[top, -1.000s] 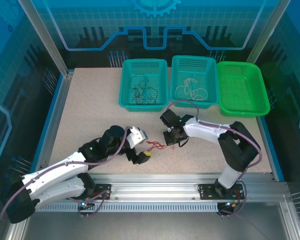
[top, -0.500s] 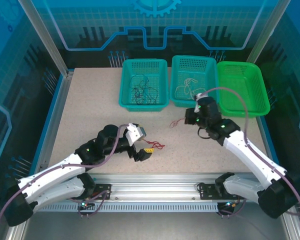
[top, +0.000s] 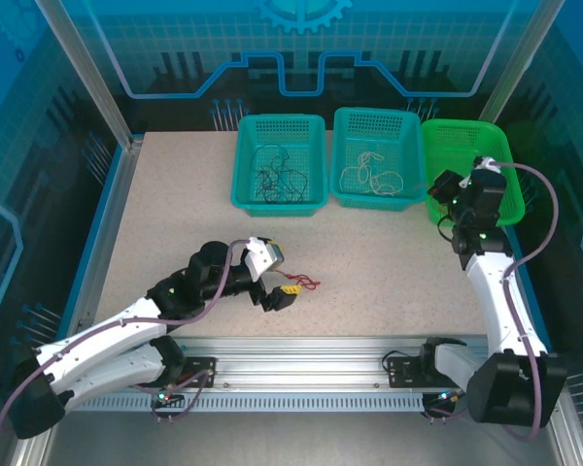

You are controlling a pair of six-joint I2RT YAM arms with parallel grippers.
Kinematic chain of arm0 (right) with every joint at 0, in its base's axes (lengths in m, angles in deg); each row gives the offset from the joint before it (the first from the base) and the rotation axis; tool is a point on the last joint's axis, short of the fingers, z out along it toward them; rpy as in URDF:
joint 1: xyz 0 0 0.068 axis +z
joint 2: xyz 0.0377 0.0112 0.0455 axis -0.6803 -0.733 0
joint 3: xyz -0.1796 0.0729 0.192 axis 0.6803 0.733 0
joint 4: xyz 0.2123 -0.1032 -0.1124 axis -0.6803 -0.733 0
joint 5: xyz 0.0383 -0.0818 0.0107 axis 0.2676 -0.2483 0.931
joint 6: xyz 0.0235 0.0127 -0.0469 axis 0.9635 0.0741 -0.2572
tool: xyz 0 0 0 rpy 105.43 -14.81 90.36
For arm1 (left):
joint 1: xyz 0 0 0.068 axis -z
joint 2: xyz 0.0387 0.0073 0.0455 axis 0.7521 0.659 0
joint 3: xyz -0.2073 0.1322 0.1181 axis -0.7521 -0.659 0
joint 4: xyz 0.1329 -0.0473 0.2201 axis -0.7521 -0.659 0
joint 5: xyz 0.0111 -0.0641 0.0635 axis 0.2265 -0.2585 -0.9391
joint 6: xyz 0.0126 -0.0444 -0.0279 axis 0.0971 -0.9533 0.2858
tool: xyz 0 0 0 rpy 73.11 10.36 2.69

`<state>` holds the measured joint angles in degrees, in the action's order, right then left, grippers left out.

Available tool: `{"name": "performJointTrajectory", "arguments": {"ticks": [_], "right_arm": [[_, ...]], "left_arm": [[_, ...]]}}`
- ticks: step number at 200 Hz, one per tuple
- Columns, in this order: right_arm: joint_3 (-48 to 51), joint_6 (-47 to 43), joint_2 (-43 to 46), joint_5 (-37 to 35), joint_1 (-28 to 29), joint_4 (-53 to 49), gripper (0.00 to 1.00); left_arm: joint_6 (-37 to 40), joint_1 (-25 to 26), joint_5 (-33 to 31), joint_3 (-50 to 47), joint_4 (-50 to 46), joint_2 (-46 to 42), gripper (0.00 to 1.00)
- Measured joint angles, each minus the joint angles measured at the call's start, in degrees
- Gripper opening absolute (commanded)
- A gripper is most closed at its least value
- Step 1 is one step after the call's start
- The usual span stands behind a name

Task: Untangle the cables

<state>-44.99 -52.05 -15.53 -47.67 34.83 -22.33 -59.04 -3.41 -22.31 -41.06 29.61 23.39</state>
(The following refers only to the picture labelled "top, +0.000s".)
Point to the green perforated plastic basket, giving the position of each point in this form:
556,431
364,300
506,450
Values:
447,145

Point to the small lit circuit board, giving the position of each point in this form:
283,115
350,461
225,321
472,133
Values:
442,399
164,397

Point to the blue printed back panel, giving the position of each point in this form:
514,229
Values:
291,48

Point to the blue transparent side panel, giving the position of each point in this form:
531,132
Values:
24,170
568,121

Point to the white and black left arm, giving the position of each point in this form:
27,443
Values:
102,335

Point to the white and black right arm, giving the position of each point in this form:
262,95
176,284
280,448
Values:
495,301

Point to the teal perforated plastic basket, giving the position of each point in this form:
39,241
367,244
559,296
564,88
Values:
311,160
408,145

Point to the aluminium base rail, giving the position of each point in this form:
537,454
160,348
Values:
296,364

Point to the aluminium frame post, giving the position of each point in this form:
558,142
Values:
520,63
92,73

